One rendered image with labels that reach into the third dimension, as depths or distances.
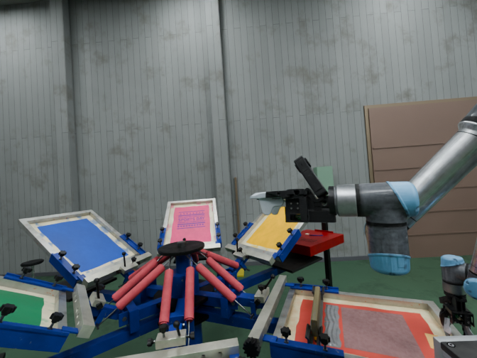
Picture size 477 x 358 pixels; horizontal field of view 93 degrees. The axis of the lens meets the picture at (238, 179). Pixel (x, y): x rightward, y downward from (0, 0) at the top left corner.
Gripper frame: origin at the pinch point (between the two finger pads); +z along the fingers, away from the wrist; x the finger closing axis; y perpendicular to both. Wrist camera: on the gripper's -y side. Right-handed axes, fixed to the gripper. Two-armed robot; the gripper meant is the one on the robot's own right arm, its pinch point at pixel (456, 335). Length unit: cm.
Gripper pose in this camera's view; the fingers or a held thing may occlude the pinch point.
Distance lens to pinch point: 154.2
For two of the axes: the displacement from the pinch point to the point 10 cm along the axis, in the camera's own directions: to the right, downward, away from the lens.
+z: 0.7, 10.0, -0.2
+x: 9.3, -0.7, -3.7
